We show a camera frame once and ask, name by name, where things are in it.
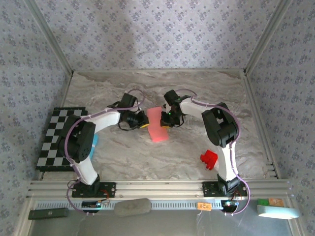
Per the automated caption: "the pink cloth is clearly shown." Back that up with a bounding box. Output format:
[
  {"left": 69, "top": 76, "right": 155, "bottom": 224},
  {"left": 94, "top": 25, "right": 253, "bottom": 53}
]
[{"left": 146, "top": 107, "right": 170, "bottom": 143}]

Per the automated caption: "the light blue tube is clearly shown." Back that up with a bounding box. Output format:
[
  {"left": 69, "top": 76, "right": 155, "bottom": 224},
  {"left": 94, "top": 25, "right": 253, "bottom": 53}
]
[{"left": 89, "top": 134, "right": 99, "bottom": 160}]

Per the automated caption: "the thin aluminium edge strip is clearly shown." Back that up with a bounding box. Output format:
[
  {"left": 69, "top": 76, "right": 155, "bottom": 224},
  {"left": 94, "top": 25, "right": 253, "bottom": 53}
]
[{"left": 72, "top": 68, "right": 247, "bottom": 74}]

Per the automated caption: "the red toy block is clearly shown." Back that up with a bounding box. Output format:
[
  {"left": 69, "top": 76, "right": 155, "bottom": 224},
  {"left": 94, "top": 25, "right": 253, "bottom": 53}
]
[{"left": 199, "top": 149, "right": 220, "bottom": 171}]

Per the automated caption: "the black and white checkerboard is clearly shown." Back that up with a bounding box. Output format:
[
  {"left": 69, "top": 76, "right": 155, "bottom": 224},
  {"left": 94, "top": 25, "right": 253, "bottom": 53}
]
[{"left": 36, "top": 107, "right": 89, "bottom": 172}]

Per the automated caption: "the grey foam pad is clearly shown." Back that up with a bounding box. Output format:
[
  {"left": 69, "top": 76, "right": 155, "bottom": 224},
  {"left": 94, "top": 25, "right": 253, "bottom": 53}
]
[{"left": 113, "top": 198, "right": 153, "bottom": 217}]

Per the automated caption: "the orange paper tag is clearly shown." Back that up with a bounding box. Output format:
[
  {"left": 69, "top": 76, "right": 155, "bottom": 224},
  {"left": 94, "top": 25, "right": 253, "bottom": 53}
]
[{"left": 196, "top": 202, "right": 213, "bottom": 211}]

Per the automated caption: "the black flat bar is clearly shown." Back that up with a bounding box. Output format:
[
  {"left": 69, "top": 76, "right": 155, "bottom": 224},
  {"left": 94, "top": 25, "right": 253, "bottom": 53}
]
[{"left": 28, "top": 207, "right": 69, "bottom": 220}]

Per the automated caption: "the white oblong case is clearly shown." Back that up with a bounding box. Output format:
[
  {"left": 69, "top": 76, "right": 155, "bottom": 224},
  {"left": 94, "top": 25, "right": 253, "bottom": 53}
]
[{"left": 256, "top": 205, "right": 300, "bottom": 220}]

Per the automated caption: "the wide aluminium base rail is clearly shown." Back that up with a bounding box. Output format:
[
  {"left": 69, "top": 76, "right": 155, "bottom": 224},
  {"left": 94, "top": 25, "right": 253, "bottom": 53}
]
[{"left": 27, "top": 180, "right": 292, "bottom": 199}]

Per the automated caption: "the aluminium side rail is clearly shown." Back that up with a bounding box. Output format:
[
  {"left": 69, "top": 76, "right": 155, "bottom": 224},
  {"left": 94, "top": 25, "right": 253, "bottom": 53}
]
[
  {"left": 242, "top": 71, "right": 281, "bottom": 179},
  {"left": 59, "top": 71, "right": 74, "bottom": 109}
]

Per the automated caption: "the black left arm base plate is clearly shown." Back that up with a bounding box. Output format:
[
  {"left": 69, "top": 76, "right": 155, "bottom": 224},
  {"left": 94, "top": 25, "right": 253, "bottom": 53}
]
[{"left": 71, "top": 181, "right": 117, "bottom": 199}]

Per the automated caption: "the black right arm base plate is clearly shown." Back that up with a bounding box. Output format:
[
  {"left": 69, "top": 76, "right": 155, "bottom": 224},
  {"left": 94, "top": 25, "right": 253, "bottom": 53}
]
[{"left": 201, "top": 181, "right": 248, "bottom": 197}]

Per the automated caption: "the slotted grey cable duct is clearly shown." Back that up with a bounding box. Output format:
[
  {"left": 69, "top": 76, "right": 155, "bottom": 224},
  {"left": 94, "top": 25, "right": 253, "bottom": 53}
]
[{"left": 35, "top": 199, "right": 224, "bottom": 211}]

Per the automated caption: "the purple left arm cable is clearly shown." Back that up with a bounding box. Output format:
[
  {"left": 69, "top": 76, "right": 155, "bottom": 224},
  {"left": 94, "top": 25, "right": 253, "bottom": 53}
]
[{"left": 64, "top": 88, "right": 146, "bottom": 217}]

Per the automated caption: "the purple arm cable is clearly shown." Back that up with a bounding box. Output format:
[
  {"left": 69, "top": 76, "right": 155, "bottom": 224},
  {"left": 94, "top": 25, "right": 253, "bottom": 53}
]
[
  {"left": 64, "top": 88, "right": 146, "bottom": 217},
  {"left": 177, "top": 88, "right": 251, "bottom": 217}
]

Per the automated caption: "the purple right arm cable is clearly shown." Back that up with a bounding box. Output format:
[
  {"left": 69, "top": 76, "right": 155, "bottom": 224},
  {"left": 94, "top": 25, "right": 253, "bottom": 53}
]
[{"left": 177, "top": 88, "right": 251, "bottom": 217}]

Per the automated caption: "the aluminium frame post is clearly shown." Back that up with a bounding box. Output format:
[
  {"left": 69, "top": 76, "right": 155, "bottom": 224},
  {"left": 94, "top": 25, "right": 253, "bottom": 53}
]
[
  {"left": 243, "top": 0, "right": 295, "bottom": 76},
  {"left": 23, "top": 0, "right": 74, "bottom": 76}
]

